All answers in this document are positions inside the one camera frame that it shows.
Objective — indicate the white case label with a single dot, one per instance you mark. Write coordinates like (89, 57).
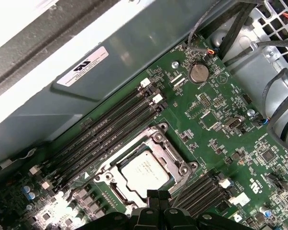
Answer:
(84, 65)

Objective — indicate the metal USB port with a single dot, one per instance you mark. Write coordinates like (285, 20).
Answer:
(232, 123)

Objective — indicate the metal locking lever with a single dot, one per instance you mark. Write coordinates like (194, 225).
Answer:
(30, 154)
(182, 188)

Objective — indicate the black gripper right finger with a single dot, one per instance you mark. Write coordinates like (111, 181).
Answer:
(165, 198)

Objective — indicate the white board sticker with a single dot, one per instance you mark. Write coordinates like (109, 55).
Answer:
(239, 199)

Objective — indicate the silver CPU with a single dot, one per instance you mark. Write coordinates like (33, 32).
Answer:
(144, 172)

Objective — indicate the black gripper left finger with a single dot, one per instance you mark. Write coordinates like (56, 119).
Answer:
(153, 198)

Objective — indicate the silver coin battery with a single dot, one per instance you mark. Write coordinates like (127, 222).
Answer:
(199, 73)

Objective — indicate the black PC case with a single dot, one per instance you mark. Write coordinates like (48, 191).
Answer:
(110, 60)

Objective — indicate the RAM slot black clips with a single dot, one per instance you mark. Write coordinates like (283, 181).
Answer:
(110, 151)
(110, 124)
(209, 203)
(194, 190)

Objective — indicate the small black chip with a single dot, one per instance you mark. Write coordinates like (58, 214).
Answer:
(268, 155)

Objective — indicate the green motherboard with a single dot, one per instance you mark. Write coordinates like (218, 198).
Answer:
(177, 124)

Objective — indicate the RAM slot white clips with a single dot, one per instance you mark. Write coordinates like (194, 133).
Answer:
(110, 138)
(110, 110)
(201, 197)

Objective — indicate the metal drive cage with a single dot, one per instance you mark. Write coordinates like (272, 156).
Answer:
(244, 72)

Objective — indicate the CPU socket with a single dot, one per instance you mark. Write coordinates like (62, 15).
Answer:
(163, 126)

